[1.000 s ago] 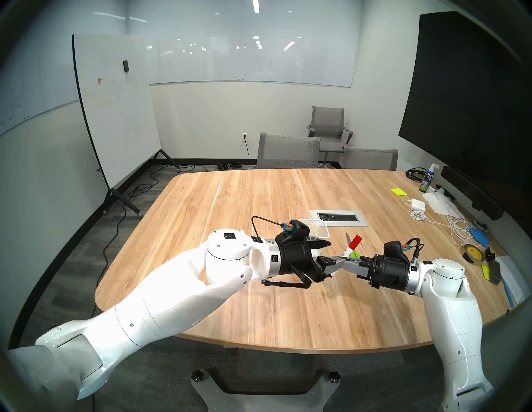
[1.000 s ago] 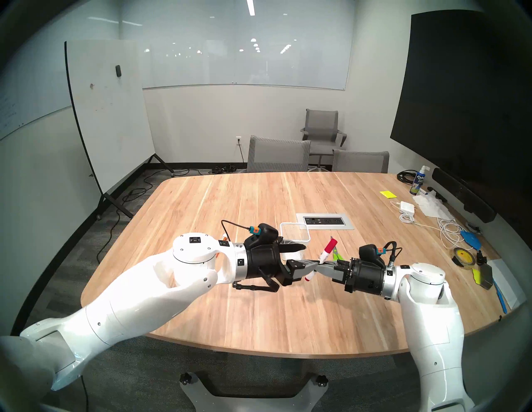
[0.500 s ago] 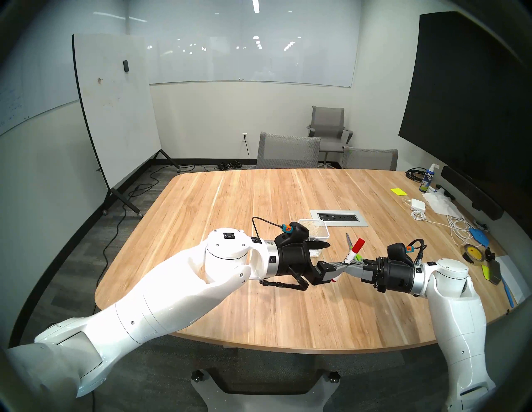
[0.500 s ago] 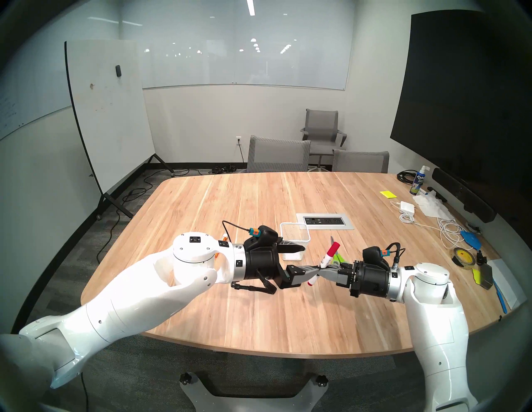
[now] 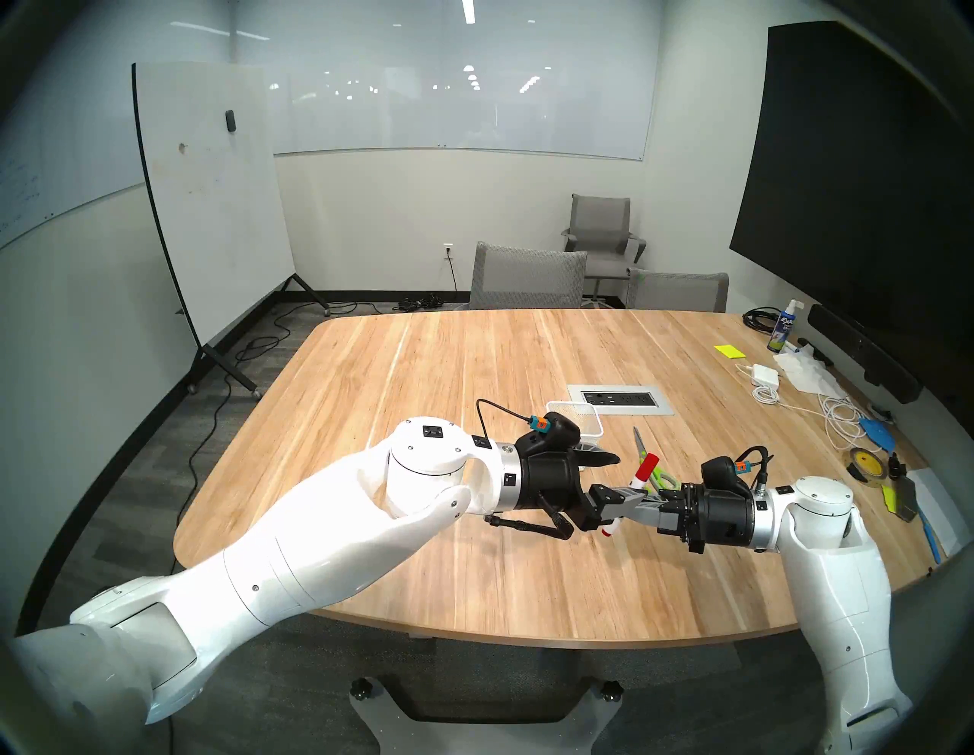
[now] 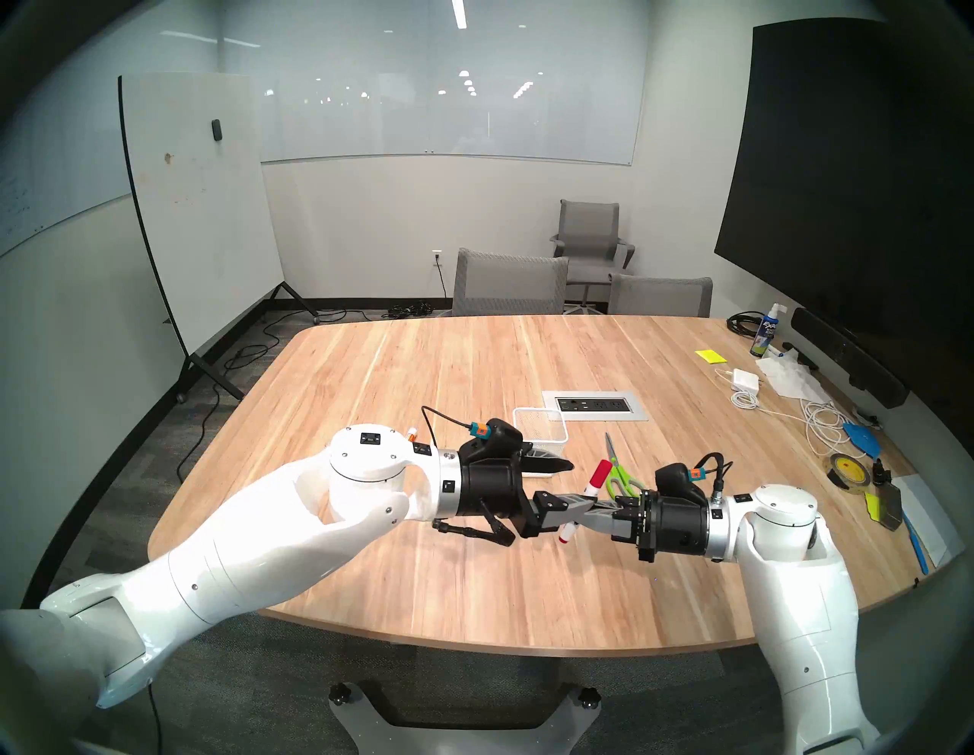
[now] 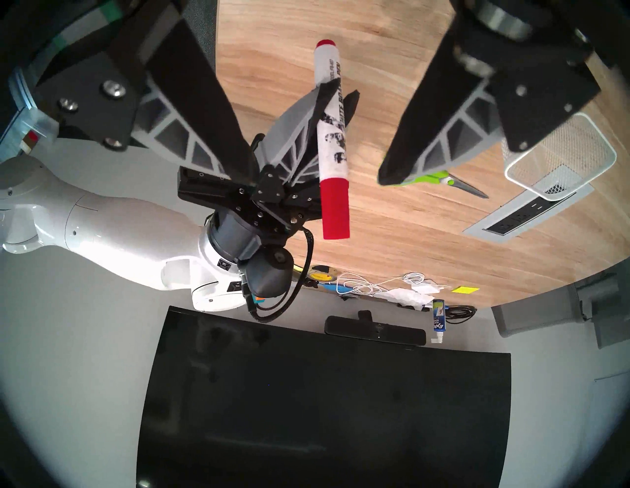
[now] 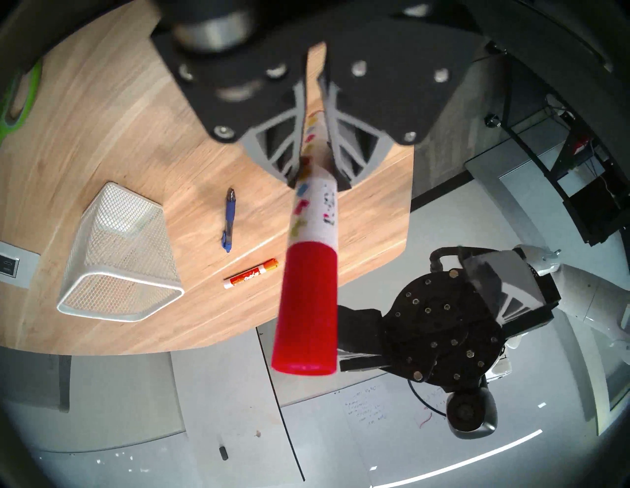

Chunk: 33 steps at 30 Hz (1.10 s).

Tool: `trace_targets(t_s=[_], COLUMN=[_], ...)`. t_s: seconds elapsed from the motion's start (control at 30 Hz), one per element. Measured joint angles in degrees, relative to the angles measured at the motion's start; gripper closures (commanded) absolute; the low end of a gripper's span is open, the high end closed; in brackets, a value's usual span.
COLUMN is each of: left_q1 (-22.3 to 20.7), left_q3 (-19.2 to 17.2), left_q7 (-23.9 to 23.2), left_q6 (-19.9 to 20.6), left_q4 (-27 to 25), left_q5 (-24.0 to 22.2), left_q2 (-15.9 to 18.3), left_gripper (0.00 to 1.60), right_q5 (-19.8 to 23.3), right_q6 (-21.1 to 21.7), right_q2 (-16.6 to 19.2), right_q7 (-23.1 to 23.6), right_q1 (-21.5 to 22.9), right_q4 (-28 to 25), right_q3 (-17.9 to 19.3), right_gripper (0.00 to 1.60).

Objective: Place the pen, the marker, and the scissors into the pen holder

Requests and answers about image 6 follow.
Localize grey mesh table chair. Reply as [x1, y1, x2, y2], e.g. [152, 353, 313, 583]
[451, 248, 570, 317]
[607, 274, 714, 318]

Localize grey yellow eraser block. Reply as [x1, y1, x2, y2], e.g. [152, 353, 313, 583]
[864, 481, 905, 530]

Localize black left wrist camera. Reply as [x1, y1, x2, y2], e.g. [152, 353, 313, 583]
[472, 418, 524, 457]

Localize blue flat object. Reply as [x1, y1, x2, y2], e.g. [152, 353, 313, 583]
[842, 422, 885, 459]

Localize white charger cable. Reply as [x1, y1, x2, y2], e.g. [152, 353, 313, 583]
[730, 388, 861, 461]

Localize black right camera cable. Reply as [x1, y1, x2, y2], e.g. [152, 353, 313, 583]
[696, 452, 735, 499]

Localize glass wall whiteboard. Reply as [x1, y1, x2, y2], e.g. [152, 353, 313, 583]
[219, 0, 654, 167]

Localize green handled scissors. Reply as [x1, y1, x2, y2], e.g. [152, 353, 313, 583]
[605, 432, 650, 499]

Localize white crumpled tissue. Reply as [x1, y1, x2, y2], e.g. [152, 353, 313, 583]
[755, 354, 834, 404]

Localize wall whiteboard with writing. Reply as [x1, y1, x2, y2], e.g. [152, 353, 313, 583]
[0, 46, 221, 260]

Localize grey office chair with armrests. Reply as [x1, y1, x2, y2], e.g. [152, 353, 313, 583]
[549, 199, 636, 314]

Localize black video sound bar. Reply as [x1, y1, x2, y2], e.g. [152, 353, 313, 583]
[790, 307, 910, 409]

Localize silver table power outlet panel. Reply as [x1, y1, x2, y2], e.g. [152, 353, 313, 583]
[542, 390, 650, 422]

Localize white mesh pen holder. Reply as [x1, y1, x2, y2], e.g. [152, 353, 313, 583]
[512, 407, 570, 446]

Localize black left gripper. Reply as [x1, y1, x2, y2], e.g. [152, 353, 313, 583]
[455, 445, 606, 540]

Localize black camera cable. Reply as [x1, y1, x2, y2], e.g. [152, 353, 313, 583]
[696, 452, 735, 499]
[421, 406, 476, 450]

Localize black left gripper cable loop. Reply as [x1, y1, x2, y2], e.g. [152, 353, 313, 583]
[432, 516, 518, 546]

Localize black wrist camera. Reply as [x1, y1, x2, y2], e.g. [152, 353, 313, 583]
[654, 462, 708, 503]
[472, 418, 524, 457]

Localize white paper sheet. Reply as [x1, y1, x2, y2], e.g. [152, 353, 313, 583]
[890, 473, 966, 568]

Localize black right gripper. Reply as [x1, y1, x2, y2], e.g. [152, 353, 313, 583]
[577, 492, 714, 565]

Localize black left camera cable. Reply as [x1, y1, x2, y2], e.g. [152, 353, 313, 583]
[421, 406, 476, 450]

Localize blue pen beside paper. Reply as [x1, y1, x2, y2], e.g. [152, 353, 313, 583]
[902, 511, 931, 576]

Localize large black wall screen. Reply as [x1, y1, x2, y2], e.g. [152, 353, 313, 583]
[714, 17, 974, 358]

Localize mobile whiteboard on stand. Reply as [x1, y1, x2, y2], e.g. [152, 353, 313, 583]
[118, 72, 320, 404]

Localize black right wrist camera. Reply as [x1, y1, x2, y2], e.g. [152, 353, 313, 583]
[654, 462, 708, 503]

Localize Expo cleaner spray bottle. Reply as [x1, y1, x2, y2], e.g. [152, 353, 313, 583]
[750, 303, 788, 358]

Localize red cap patterned marker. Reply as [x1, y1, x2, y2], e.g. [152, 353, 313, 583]
[558, 459, 614, 544]

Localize black yellow tape roll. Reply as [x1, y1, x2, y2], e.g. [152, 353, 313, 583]
[828, 452, 874, 492]

